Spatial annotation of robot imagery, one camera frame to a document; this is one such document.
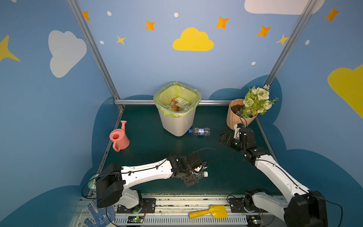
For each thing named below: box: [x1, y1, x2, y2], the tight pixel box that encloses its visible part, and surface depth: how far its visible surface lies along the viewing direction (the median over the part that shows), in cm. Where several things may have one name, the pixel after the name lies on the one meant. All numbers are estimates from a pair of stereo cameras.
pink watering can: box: [109, 120, 130, 153], surface depth 92 cm
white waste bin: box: [157, 107, 197, 137], surface depth 100 cm
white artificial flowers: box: [235, 84, 279, 119], surface depth 90 cm
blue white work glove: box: [84, 199, 116, 227], surface depth 71 cm
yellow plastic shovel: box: [188, 204, 228, 219], surface depth 73 cm
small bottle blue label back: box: [188, 127, 211, 136], surface depth 103 cm
